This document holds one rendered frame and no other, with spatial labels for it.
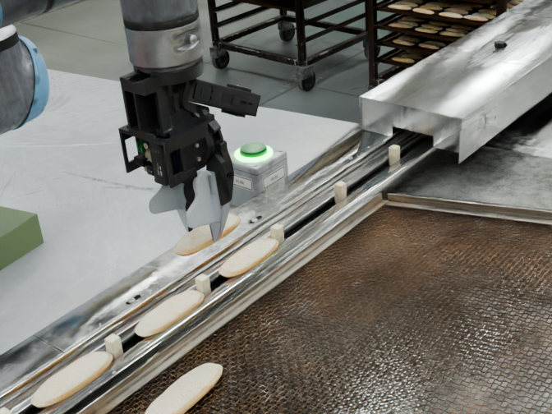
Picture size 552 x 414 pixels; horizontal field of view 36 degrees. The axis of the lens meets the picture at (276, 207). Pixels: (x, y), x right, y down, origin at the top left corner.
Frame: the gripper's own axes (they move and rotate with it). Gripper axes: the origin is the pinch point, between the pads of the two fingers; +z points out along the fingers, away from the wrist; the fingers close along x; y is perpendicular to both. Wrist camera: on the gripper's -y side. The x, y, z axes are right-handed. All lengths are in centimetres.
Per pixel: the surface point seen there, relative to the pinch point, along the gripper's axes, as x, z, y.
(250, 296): 9.0, 5.0, 3.3
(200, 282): -0.4, 7.4, 1.9
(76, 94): -74, 11, -38
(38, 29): -370, 91, -225
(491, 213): 24.1, 2.6, -22.7
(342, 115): -139, 93, -211
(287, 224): -2.2, 9.0, -16.4
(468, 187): 10.2, 12.2, -43.3
